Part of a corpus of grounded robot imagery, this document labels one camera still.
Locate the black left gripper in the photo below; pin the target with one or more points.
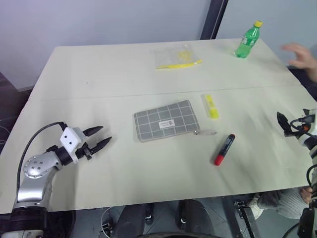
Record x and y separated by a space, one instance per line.
85 150

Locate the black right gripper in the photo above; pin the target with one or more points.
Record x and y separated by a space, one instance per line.
296 132

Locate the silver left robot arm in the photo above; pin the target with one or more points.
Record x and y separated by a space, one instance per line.
33 183

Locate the grey checked fabric pencil case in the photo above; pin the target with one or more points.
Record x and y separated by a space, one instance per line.
163 121

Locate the person's bare hand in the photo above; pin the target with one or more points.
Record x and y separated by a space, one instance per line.
305 59
306 194

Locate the red and black marker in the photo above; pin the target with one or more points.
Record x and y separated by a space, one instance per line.
224 150

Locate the yellow highlighter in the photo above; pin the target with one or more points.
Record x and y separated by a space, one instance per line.
211 107

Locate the grey knitted sleeve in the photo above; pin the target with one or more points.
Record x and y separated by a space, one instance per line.
282 203

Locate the green bottle with yellow cap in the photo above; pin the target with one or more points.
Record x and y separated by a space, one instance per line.
245 42

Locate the white shoe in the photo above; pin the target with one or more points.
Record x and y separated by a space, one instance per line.
255 209

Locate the long yellow plastic strip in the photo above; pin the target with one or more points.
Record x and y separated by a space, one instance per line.
179 65

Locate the clear plastic zip bag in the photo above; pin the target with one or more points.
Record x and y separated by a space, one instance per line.
171 55

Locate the dark upright pillar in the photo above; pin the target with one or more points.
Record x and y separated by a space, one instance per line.
214 18

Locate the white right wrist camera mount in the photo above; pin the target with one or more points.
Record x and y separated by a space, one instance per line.
303 140

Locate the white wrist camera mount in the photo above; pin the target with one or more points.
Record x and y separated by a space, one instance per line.
303 140
70 140

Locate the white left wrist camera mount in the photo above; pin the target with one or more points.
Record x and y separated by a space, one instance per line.
70 140

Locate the black metal table frame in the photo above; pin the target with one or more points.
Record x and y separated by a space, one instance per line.
247 218

